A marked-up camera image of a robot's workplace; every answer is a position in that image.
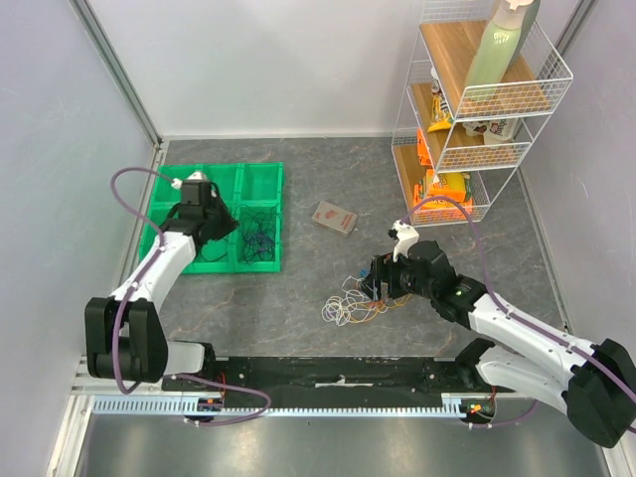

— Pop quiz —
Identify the brown thin cable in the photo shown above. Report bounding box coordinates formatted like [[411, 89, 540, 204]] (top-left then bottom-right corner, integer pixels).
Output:
[[198, 238, 232, 262]]

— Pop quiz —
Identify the purple thin cable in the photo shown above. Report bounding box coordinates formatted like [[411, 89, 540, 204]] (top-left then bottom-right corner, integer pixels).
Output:
[[236, 208, 280, 266], [242, 228, 274, 254]]

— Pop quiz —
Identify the white thin cable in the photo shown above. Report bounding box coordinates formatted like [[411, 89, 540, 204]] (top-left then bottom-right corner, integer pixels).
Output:
[[320, 275, 369, 328]]

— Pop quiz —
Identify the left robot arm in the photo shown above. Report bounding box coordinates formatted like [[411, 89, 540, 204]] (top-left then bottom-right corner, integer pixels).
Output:
[[84, 171, 239, 391]]

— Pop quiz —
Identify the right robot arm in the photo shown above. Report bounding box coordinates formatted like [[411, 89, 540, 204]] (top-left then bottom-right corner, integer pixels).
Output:
[[359, 241, 635, 448]]

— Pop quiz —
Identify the green compartment tray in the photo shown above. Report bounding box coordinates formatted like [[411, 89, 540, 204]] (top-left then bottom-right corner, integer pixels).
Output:
[[159, 162, 285, 274]]

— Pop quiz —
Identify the orange snack box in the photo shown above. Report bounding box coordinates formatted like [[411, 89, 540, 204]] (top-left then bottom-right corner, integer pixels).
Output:
[[412, 168, 473, 220]]

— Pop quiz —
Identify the small grey red box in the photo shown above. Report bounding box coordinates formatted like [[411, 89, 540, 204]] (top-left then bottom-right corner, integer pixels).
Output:
[[312, 201, 358, 237]]

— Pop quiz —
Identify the yellow snack pack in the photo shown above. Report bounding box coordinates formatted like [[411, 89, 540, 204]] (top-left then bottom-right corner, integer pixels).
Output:
[[431, 172, 472, 203]]

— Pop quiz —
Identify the yellow snack bag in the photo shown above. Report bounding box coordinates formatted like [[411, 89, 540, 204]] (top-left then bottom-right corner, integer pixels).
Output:
[[427, 93, 453, 132]]

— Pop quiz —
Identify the white snack package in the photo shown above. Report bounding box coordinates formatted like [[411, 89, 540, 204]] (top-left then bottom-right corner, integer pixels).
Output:
[[462, 118, 519, 145]]

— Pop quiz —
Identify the green spray bottle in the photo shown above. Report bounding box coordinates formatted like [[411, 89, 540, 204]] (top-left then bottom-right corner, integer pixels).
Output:
[[464, 0, 541, 102]]

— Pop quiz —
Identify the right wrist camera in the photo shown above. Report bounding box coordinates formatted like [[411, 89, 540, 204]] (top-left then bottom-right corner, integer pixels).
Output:
[[388, 220, 419, 262]]

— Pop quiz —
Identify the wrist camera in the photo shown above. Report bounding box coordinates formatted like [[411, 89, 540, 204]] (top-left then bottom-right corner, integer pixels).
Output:
[[184, 170, 210, 184], [388, 220, 419, 262]]

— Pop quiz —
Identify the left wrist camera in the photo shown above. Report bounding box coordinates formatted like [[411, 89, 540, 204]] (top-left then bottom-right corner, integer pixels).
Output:
[[184, 170, 210, 184]]

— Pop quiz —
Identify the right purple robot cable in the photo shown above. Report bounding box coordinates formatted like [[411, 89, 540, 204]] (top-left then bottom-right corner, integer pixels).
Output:
[[401, 195, 636, 433]]

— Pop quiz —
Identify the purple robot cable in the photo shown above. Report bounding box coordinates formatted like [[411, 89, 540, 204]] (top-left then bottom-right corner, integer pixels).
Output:
[[401, 195, 636, 433], [108, 167, 273, 428]]

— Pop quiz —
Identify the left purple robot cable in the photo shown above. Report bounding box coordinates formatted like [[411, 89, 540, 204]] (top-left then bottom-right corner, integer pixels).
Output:
[[108, 167, 273, 428]]

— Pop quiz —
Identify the grey slotted cable duct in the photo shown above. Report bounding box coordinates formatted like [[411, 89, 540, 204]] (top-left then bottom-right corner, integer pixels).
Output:
[[92, 395, 466, 418]]

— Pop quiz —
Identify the white wire shelf rack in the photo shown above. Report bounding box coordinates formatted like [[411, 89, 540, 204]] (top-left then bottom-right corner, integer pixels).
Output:
[[392, 1, 573, 227]]

